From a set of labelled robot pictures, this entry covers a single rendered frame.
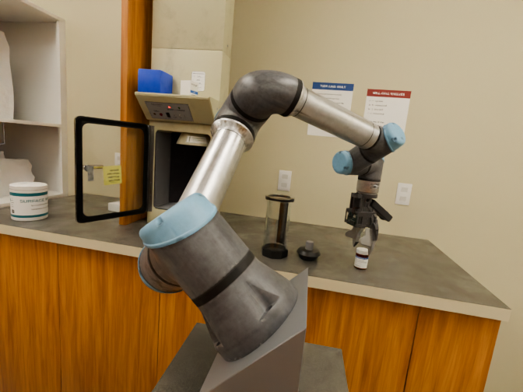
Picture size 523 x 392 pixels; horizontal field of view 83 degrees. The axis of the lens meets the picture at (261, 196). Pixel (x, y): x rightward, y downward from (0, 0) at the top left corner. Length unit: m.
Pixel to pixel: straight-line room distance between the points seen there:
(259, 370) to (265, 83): 0.56
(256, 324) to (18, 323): 1.43
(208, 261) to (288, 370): 0.17
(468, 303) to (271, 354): 0.81
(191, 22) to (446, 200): 1.47
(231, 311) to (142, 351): 1.00
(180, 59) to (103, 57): 0.84
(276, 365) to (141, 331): 1.00
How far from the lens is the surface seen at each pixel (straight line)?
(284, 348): 0.41
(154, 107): 1.36
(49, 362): 1.74
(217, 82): 1.34
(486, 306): 1.15
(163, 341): 1.34
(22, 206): 1.59
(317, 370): 0.65
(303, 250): 1.13
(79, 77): 2.26
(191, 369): 0.63
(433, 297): 1.09
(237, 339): 0.44
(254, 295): 0.44
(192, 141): 1.37
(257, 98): 0.72
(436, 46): 1.82
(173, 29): 1.47
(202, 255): 0.43
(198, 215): 0.44
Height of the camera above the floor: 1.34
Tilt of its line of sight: 10 degrees down
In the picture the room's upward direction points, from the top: 5 degrees clockwise
